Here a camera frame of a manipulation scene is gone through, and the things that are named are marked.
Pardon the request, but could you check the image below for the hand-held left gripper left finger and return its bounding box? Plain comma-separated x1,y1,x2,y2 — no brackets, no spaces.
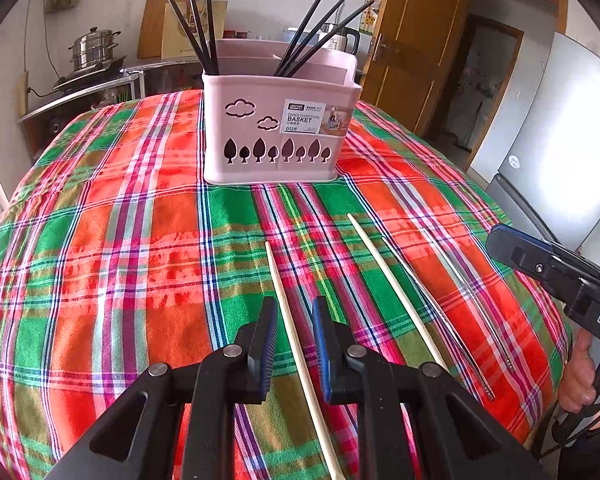
42,296,279,480

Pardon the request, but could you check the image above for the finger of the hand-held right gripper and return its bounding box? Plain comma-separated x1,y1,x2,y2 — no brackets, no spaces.
496,222,600,287
486,231,582,307

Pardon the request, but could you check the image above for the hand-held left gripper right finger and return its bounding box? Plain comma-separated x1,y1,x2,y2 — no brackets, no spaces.
312,296,548,480

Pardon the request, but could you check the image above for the cream wooden chopstick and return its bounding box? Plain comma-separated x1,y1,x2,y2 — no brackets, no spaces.
264,240,347,480
346,212,451,373

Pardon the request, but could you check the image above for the silver metal chopstick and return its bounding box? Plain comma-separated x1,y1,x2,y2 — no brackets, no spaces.
381,236,496,402
421,228,517,374

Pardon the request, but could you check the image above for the pink plastic utensil basket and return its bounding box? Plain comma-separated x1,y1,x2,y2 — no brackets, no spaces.
201,39,363,184

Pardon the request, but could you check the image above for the black chopstick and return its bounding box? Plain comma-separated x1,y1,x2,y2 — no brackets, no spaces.
282,0,376,78
156,0,212,75
205,0,221,76
274,0,339,77
277,0,351,78
184,0,216,75

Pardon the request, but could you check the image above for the person's right hand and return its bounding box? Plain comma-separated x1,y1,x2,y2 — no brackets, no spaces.
558,331,600,412

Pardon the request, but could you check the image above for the grey refrigerator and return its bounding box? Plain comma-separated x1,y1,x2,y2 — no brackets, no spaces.
467,32,600,281

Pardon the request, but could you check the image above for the plaid tablecloth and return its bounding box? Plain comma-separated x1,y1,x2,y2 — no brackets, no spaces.
0,87,576,480

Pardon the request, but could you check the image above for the wooden door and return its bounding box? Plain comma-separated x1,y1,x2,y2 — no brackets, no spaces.
360,0,473,136

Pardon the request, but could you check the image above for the white electric kettle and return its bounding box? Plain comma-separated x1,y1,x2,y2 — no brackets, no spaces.
320,22,360,56

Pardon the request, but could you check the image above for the metal side counter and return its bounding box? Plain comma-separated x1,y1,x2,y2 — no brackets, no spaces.
19,52,206,161

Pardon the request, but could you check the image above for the black cooker stove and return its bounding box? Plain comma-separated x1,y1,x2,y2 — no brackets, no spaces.
54,56,133,92

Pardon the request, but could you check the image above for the wooden cutting board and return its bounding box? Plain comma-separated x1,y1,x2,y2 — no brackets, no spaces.
137,0,191,60

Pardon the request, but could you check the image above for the steel steamer pot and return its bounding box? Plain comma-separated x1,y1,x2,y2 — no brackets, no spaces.
69,27,122,72

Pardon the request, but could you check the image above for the metal door handle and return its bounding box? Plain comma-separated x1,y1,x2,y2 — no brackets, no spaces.
370,35,396,63

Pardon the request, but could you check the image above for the wall power socket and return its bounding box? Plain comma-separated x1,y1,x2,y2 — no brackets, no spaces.
17,71,30,116

